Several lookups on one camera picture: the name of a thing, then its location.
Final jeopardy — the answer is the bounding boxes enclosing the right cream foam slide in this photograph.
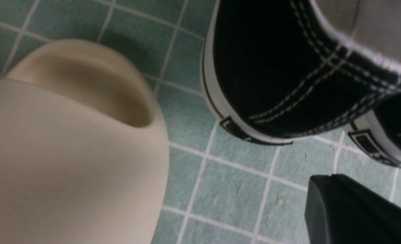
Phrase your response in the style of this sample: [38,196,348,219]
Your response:
[0,39,169,244]

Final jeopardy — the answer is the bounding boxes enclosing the black canvas sneaker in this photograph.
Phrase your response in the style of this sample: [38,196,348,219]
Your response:
[343,94,401,168]
[200,0,401,145]

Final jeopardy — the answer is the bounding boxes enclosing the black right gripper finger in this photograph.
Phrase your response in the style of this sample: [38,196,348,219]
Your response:
[304,174,401,244]

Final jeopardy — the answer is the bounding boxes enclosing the green checked tablecloth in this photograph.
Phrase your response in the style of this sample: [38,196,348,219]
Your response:
[0,0,401,244]

